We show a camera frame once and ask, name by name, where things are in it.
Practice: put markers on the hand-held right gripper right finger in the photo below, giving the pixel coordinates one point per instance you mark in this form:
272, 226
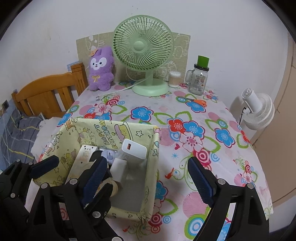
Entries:
201, 183

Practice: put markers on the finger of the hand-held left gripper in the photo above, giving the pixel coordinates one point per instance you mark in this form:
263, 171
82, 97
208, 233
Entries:
45, 166

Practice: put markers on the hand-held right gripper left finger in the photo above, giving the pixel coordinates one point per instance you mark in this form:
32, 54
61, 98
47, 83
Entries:
94, 178

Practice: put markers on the beige tape roll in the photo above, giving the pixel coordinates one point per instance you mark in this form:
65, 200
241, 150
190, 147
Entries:
114, 187

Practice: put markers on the small white charger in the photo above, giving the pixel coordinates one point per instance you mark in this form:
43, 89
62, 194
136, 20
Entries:
119, 169

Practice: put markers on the pale purple round gadget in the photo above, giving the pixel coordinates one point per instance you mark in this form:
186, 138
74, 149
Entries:
109, 155

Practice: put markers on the white USB charger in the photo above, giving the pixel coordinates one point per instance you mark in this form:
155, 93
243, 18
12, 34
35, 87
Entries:
136, 151

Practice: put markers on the yellow printed fabric storage box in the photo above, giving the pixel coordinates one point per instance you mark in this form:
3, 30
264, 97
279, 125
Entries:
151, 176

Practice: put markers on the white flat rectangular box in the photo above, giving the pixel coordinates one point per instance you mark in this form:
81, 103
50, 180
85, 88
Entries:
84, 154

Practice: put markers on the grey plaid blanket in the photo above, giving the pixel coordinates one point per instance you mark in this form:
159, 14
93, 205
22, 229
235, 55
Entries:
20, 132

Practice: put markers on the floral tablecloth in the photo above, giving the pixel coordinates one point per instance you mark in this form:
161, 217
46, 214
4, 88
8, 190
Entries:
161, 120

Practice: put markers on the wooden bed headboard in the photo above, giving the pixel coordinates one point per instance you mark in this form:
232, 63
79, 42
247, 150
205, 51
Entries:
46, 85

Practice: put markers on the white circulator fan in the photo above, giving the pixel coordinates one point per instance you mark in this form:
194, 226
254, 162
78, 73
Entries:
259, 111

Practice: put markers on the beige cabinet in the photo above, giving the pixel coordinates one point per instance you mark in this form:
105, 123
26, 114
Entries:
284, 139

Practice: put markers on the glass mug jar green lid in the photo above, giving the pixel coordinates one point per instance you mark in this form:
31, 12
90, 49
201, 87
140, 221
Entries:
197, 83

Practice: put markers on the purple plush toy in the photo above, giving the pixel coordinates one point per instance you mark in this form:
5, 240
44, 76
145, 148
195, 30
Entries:
100, 78

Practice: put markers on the cotton swab container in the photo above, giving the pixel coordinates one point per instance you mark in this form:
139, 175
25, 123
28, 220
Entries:
175, 80

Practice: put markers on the green desk fan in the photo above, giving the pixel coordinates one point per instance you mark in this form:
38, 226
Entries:
138, 46

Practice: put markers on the wall socket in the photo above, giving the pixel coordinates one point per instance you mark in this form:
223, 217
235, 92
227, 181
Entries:
5, 104

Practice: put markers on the blue wall picture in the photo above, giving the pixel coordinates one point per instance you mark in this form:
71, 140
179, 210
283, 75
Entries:
71, 64

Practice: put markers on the beige printed wall mat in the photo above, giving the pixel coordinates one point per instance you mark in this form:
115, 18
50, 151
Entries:
83, 53

